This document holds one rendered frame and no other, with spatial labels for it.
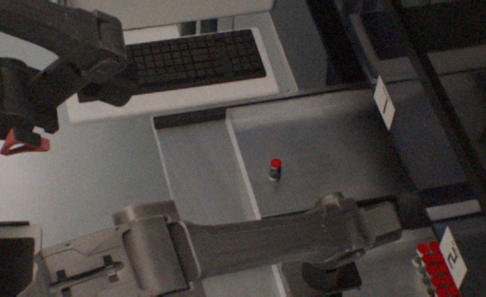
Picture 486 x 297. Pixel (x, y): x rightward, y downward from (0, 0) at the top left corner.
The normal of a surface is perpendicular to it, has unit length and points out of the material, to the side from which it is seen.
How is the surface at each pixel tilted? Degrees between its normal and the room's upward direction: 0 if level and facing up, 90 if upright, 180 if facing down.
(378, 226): 22
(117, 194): 0
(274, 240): 45
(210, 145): 0
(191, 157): 0
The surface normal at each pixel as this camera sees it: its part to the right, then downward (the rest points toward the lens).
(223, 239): 0.75, -0.40
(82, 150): 0.07, -0.62
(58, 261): 0.11, -0.27
